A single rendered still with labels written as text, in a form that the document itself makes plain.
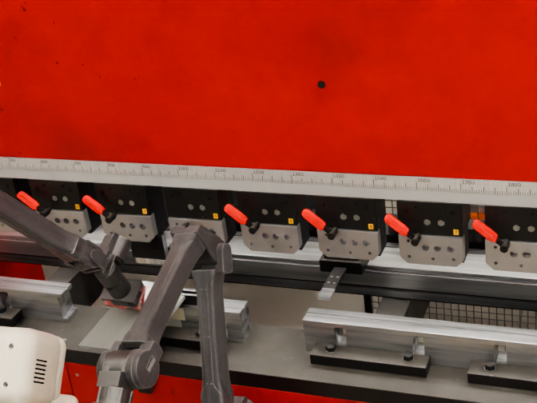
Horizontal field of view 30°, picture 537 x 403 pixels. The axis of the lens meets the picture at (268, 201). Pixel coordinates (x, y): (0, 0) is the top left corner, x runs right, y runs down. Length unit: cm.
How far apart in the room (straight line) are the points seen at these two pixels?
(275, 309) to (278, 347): 176
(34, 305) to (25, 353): 103
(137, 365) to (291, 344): 75
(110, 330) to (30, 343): 69
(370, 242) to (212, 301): 40
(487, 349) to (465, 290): 28
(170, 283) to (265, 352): 58
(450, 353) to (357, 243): 37
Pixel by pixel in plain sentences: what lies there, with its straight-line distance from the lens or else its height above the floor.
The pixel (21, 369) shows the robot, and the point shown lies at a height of 134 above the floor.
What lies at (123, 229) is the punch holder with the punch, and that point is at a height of 121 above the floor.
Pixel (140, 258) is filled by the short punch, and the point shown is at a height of 109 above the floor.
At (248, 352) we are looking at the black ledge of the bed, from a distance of 267.
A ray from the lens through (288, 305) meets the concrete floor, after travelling 444.
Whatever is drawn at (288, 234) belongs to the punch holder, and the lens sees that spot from 244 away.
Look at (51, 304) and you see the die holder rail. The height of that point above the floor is 93.
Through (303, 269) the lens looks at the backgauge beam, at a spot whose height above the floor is 95.
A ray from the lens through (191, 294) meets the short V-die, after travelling 271.
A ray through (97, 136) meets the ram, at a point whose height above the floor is 147.
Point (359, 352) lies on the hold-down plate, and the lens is 256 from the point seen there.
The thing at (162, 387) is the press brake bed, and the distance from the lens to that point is 275.
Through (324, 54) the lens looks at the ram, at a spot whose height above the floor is 169.
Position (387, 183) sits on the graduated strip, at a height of 138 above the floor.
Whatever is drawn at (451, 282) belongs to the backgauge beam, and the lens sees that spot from 272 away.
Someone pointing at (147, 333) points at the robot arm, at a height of 128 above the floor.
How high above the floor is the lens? 241
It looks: 27 degrees down
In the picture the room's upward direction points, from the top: 8 degrees counter-clockwise
